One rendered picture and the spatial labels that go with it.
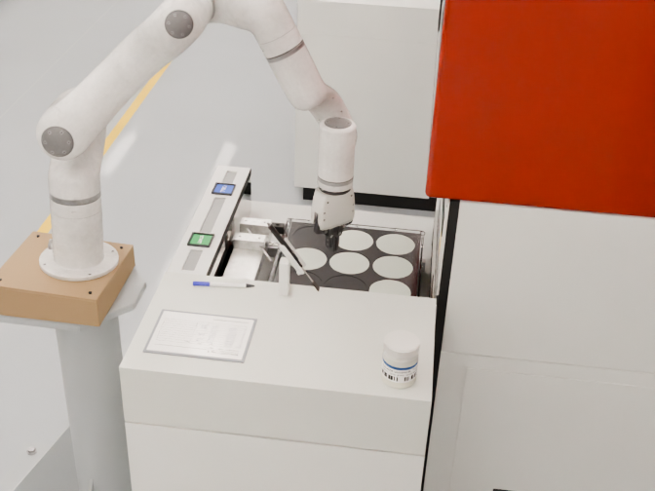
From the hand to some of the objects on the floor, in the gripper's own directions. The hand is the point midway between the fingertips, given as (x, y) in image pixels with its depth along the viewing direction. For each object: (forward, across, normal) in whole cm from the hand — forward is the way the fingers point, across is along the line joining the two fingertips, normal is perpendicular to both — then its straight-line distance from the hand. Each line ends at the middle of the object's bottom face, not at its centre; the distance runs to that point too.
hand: (332, 242), depth 229 cm
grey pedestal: (+98, -58, +44) cm, 122 cm away
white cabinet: (+98, -7, +1) cm, 98 cm away
